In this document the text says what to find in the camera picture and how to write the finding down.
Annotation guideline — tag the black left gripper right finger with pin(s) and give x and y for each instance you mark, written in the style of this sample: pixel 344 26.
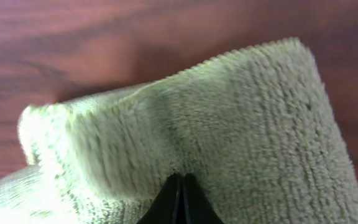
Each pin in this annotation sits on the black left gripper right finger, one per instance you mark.
pixel 196 207

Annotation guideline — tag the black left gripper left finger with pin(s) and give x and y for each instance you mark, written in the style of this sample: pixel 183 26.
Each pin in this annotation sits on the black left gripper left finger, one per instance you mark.
pixel 164 209

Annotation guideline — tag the light green microfiber cloth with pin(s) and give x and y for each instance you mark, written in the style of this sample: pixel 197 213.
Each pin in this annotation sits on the light green microfiber cloth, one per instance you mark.
pixel 253 126

